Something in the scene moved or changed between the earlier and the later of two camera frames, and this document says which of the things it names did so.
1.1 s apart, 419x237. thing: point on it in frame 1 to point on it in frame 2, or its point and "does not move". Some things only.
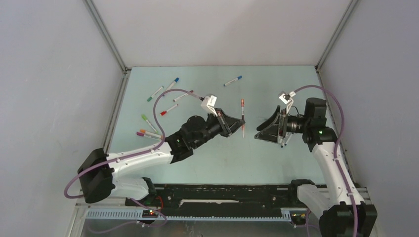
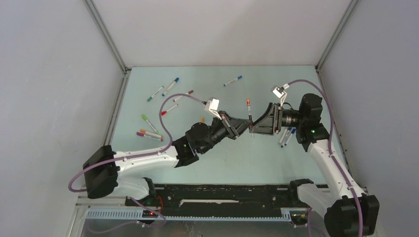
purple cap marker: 143,134 does not move
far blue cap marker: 237,78 does not move
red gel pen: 242,106 to 248,103
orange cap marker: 150,134 does not move
